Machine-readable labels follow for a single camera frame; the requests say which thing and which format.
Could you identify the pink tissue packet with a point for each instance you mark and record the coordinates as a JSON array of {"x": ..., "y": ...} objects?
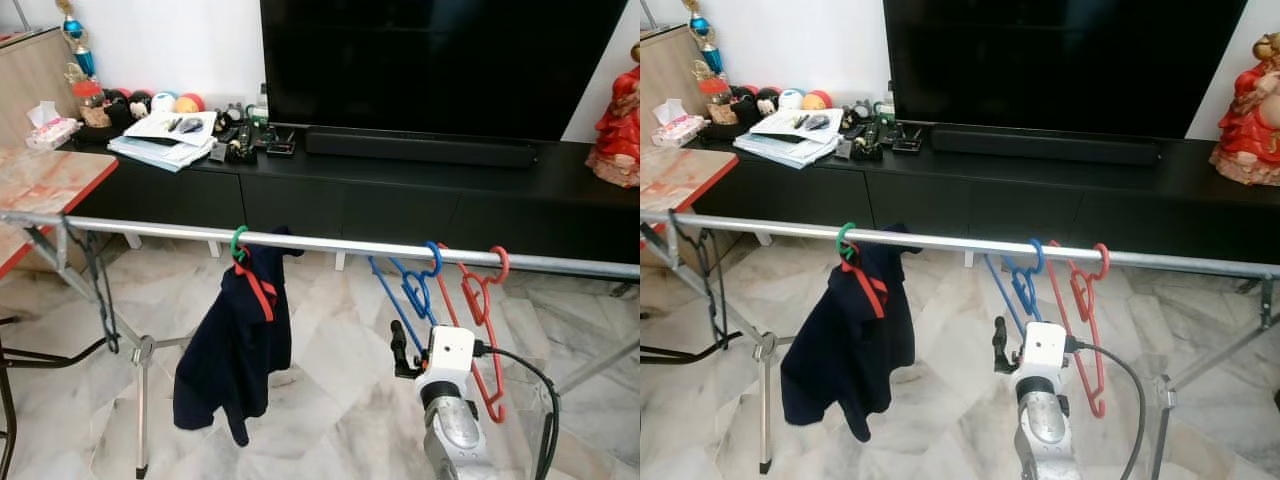
[
  {"x": 680, "y": 126},
  {"x": 52, "y": 128}
]

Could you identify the red laughing buddha statue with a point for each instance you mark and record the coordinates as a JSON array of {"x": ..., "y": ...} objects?
[
  {"x": 618, "y": 120},
  {"x": 1250, "y": 115}
]

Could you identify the black electronic gadgets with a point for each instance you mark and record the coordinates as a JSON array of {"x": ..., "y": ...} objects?
[
  {"x": 250, "y": 140},
  {"x": 878, "y": 138}
]

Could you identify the stack of white papers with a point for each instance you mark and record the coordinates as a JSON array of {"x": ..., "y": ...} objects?
[
  {"x": 165, "y": 140},
  {"x": 790, "y": 138}
]

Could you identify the gold trophy with blue ball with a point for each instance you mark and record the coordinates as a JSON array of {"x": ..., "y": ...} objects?
[
  {"x": 80, "y": 55},
  {"x": 705, "y": 50}
]

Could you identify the orange ball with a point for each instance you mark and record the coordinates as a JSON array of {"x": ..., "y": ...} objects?
[
  {"x": 818, "y": 100},
  {"x": 190, "y": 103}
]

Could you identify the silver metal clothes rack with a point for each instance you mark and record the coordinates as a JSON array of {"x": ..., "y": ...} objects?
[
  {"x": 950, "y": 240},
  {"x": 340, "y": 245}
]

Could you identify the black flat television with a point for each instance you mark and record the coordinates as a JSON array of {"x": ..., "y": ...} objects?
[
  {"x": 1065, "y": 62},
  {"x": 440, "y": 65}
]

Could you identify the jar with red lid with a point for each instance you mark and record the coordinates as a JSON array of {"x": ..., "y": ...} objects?
[
  {"x": 718, "y": 102},
  {"x": 92, "y": 105}
]

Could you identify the black tv console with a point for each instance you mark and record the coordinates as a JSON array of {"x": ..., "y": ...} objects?
[
  {"x": 400, "y": 205},
  {"x": 1020, "y": 205}
]

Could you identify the blue plastic hanger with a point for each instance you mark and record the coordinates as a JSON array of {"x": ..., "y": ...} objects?
[
  {"x": 418, "y": 290},
  {"x": 1025, "y": 285}
]

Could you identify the white ball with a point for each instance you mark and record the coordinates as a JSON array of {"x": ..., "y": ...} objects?
[
  {"x": 791, "y": 99},
  {"x": 163, "y": 102}
]

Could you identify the beige wooden cabinet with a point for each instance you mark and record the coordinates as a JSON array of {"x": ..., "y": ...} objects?
[
  {"x": 35, "y": 80},
  {"x": 665, "y": 75}
]

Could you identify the black soundbar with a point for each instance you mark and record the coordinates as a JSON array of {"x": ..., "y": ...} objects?
[
  {"x": 1045, "y": 145},
  {"x": 420, "y": 148}
]

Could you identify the green plastic hanger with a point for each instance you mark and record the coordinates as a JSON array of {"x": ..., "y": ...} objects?
[
  {"x": 238, "y": 240},
  {"x": 845, "y": 236}
]

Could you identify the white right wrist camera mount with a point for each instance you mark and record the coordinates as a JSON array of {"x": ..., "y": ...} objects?
[
  {"x": 450, "y": 352},
  {"x": 1043, "y": 350}
]

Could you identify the marble pattern folding table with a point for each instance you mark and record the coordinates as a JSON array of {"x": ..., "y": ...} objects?
[
  {"x": 680, "y": 180},
  {"x": 45, "y": 185}
]

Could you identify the black plush toy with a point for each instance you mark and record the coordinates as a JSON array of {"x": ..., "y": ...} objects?
[
  {"x": 128, "y": 106},
  {"x": 755, "y": 103}
]

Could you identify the red plastic hanger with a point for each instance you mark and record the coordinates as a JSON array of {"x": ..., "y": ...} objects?
[
  {"x": 478, "y": 300},
  {"x": 1082, "y": 295}
]

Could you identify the navy polo shirt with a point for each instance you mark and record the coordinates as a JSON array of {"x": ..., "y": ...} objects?
[
  {"x": 235, "y": 360},
  {"x": 850, "y": 355}
]

